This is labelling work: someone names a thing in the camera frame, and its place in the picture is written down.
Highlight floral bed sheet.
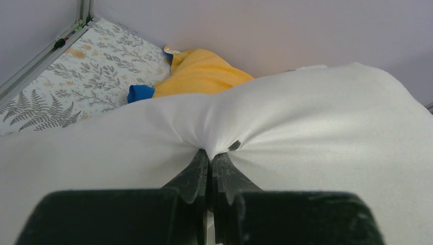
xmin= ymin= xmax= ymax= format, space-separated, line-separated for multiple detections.
xmin=1 ymin=19 xmax=170 ymax=136

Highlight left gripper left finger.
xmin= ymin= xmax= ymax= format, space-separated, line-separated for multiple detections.
xmin=17 ymin=150 xmax=209 ymax=244

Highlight orange printed pillow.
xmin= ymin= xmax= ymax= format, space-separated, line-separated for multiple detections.
xmin=153 ymin=46 xmax=253 ymax=98

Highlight white pillow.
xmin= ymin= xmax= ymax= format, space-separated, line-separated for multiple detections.
xmin=1 ymin=64 xmax=432 ymax=244

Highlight blue pillow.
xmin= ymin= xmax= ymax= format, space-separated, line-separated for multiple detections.
xmin=127 ymin=85 xmax=155 ymax=104

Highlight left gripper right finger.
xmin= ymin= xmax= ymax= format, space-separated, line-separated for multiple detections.
xmin=212 ymin=153 xmax=384 ymax=244

